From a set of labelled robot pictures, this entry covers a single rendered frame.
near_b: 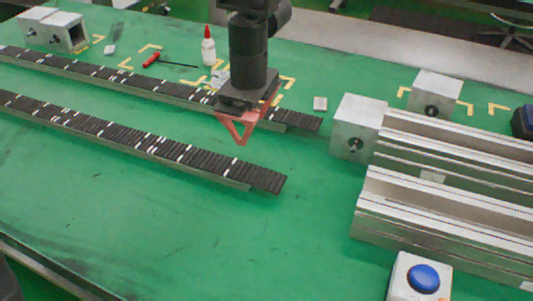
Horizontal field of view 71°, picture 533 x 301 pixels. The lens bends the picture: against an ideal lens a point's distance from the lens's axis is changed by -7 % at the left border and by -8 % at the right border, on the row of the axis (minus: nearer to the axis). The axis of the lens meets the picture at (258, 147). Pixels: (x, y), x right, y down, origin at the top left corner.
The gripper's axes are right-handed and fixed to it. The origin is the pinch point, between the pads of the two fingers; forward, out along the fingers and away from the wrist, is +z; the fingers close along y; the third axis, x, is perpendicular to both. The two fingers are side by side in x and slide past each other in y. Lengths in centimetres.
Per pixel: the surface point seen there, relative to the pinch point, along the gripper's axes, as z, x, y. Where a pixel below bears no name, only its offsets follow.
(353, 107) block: 4.2, -14.5, 18.5
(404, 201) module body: 8.7, -27.8, 1.2
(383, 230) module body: 9.2, -25.2, -6.0
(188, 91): 10.3, 24.0, 19.1
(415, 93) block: 6.1, -26.2, 31.7
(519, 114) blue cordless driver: 9, -51, 38
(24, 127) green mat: 13, 57, -4
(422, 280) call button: 6.0, -31.6, -15.3
